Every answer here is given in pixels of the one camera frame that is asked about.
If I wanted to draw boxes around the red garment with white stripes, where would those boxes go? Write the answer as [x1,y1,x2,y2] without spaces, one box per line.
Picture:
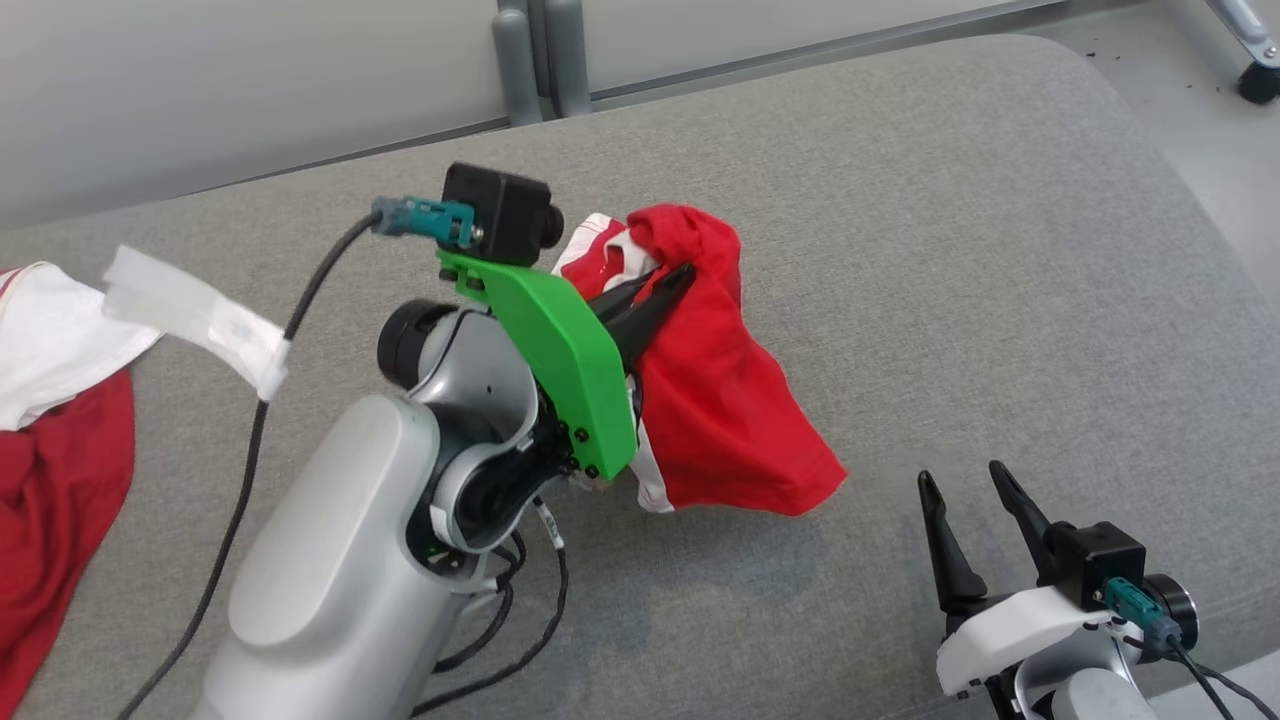
[550,203,849,518]

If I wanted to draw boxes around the white tape cable flag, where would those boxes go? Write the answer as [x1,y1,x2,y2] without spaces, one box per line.
[103,245,292,403]

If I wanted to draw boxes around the grey partition post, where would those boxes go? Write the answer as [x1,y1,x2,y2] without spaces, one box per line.
[543,0,594,119]
[492,0,546,127]

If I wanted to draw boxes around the grey leg with black caster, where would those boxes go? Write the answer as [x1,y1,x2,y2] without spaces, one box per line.
[1205,0,1280,106]

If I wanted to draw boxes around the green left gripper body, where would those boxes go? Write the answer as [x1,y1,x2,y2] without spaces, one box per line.
[437,250,642,482]

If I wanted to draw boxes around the black camera cable teal plug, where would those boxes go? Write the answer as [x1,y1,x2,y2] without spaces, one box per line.
[118,196,477,720]
[1103,577,1280,720]

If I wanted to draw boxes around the red Bulls jersey white sleeves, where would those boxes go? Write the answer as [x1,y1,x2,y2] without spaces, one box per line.
[0,262,166,691]

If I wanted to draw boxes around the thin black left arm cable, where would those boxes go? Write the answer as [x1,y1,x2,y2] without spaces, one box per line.
[412,495,571,717]

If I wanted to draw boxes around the black right camera cable teal plug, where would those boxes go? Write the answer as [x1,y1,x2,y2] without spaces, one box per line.
[1103,577,1280,720]

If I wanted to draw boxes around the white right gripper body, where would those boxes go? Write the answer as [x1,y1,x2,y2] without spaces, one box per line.
[935,585,1137,699]

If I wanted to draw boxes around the black left camera cable teal plug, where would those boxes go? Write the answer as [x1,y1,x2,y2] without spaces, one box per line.
[118,196,477,720]

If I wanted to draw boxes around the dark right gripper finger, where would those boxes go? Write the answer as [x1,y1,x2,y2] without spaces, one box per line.
[917,469,991,615]
[987,459,1053,583]

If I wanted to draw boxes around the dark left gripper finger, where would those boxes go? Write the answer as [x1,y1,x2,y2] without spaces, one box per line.
[585,267,670,322]
[604,262,698,374]

